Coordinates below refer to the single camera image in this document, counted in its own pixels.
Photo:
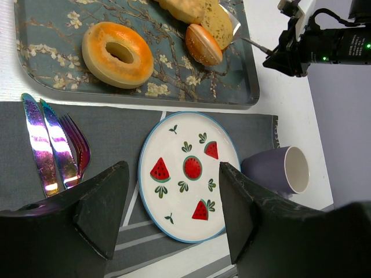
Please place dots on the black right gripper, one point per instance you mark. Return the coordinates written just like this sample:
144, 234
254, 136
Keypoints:
327, 39

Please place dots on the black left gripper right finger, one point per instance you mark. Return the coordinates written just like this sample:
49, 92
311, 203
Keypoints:
270, 236

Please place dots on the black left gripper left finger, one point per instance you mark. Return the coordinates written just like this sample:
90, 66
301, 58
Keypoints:
71, 234

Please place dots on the metal spatula with wooden handle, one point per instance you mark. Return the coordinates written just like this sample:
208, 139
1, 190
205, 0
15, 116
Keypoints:
237, 33

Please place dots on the toast bread slice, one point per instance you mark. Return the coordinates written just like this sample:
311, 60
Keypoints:
216, 21

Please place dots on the long bread roll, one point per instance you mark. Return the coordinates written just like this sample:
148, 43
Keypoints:
187, 11

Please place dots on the iridescent knife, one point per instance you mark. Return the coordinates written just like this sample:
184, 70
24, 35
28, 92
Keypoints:
40, 144
62, 152

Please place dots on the purple mug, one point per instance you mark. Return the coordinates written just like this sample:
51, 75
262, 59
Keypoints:
282, 170

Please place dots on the iridescent fork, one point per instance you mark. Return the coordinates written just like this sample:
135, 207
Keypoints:
79, 142

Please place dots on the white watermelon pattern plate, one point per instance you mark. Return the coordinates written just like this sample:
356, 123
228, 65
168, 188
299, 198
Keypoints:
179, 175

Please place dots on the grey striped placemat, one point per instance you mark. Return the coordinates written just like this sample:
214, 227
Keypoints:
116, 134

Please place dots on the small round bun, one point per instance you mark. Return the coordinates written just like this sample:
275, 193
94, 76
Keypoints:
202, 46

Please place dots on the orange bagel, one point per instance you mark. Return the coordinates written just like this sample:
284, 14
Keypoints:
117, 55

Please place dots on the floral blue serving tray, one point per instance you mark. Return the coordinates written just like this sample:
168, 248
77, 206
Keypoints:
49, 44

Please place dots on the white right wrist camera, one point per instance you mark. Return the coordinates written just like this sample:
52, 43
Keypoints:
301, 10

